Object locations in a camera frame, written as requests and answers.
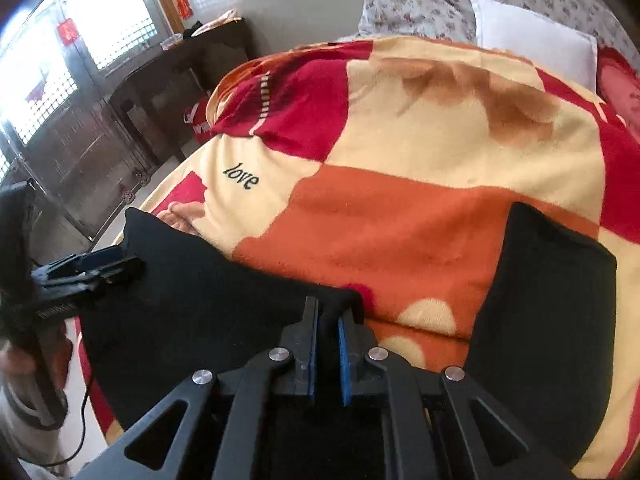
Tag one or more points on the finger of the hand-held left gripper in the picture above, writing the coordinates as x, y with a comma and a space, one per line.
107, 276
100, 256

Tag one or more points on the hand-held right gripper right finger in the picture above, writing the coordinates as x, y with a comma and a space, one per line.
344, 360

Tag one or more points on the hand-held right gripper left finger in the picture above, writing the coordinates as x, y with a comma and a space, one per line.
312, 360

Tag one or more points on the black pants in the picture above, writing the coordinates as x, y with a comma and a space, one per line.
200, 300

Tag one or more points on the person's left forearm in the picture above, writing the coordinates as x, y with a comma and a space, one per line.
22, 435

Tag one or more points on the person's left hand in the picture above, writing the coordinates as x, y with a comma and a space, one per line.
15, 357

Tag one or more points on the metal lattice door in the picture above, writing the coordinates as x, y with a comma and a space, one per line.
75, 135

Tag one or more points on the red orange printed blanket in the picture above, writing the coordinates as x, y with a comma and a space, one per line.
400, 210

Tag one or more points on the red bag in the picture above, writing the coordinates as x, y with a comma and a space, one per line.
197, 120

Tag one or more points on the dark wooden table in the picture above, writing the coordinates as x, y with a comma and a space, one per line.
150, 90

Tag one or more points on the clear glass dish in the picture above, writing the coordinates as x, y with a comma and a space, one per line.
171, 41

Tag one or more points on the red paper decoration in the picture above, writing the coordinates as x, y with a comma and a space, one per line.
183, 4
67, 30

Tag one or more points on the floral quilt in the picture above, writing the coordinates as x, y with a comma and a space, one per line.
410, 5

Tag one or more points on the white pillow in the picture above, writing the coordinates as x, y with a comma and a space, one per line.
530, 40

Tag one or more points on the red cushion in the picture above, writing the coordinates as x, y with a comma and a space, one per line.
617, 85

